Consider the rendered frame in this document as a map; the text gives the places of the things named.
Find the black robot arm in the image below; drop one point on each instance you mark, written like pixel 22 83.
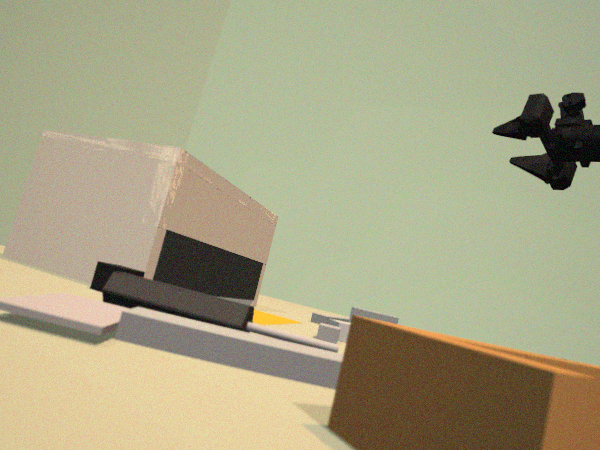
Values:
pixel 572 115

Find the brown rectangular block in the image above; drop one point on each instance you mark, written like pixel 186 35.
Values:
pixel 402 388

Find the beige cabinet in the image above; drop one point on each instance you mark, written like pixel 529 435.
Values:
pixel 93 205

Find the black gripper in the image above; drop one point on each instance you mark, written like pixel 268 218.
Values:
pixel 563 145

